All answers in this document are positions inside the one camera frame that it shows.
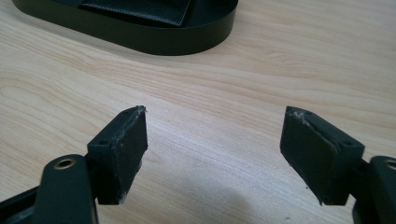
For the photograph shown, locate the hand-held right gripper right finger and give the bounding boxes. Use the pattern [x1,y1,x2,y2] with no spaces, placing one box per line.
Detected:
[279,105,365,206]

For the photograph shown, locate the black oval tray with hook stand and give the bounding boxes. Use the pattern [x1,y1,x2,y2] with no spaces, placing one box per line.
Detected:
[11,0,239,57]

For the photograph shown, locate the black leather wallet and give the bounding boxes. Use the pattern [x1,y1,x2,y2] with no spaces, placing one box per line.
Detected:
[78,0,192,28]

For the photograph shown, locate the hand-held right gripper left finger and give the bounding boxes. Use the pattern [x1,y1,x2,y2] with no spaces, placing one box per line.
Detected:
[87,105,149,206]

